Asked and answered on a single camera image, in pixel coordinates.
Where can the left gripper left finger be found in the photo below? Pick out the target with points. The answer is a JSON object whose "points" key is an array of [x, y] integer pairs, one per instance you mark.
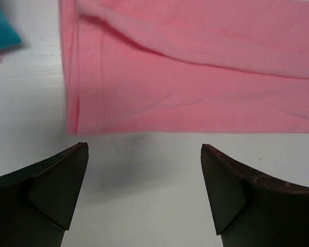
{"points": [[37, 202]]}

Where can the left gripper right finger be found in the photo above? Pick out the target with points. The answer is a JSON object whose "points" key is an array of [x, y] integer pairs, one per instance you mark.
{"points": [[251, 208]]}

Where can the pink t shirt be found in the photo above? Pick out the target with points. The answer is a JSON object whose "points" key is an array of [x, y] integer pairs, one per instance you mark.
{"points": [[185, 66]]}

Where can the folded teal t shirt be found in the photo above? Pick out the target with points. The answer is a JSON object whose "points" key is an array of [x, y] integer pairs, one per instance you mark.
{"points": [[2, 28]]}

